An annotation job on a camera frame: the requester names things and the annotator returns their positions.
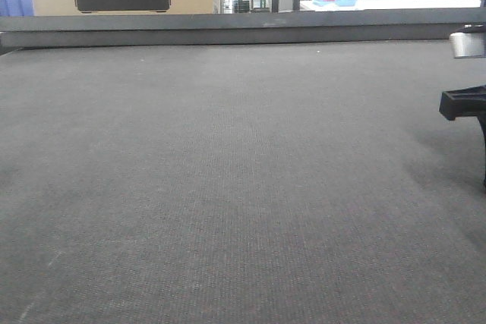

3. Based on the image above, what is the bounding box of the dark grey conveyor belt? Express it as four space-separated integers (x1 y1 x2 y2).
1 41 485 323

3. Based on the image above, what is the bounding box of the grey conveyor side rail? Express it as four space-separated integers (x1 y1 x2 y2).
1 8 485 48

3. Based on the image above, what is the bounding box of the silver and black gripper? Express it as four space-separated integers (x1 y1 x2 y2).
438 24 486 193

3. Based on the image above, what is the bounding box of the white background table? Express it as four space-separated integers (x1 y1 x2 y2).
300 0 481 11

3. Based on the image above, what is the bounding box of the light blue tray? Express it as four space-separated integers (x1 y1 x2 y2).
312 0 357 7

